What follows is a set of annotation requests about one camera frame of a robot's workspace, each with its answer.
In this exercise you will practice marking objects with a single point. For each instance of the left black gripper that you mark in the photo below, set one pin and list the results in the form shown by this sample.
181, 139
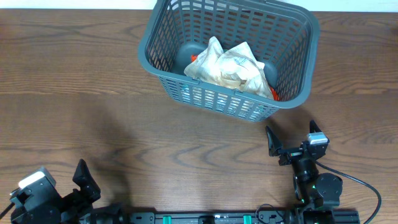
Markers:
72, 201

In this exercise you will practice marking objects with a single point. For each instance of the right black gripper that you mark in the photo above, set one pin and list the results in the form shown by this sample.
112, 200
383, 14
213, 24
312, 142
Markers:
289, 154

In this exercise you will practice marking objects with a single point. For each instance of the brown snack pouch with window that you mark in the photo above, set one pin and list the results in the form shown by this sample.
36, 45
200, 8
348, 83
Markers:
239, 65

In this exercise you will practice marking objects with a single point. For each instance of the multicolour tissue pack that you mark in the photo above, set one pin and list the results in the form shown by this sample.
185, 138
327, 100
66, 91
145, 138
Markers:
218, 102

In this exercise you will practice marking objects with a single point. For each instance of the grey plastic basket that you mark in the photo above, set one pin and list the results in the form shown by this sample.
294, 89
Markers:
282, 36

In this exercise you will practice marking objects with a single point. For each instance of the beige pouch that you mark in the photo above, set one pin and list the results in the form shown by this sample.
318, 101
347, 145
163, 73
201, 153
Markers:
208, 65
258, 84

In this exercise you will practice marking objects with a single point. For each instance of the orange cracker package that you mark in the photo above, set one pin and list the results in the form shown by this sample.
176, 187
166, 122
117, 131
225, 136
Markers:
276, 96

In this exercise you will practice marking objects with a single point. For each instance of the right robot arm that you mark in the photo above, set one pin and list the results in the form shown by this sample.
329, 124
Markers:
319, 193

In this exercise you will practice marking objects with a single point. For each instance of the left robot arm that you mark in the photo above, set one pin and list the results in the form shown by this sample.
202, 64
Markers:
111, 214

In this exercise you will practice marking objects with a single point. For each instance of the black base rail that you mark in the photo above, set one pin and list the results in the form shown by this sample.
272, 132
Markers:
259, 217

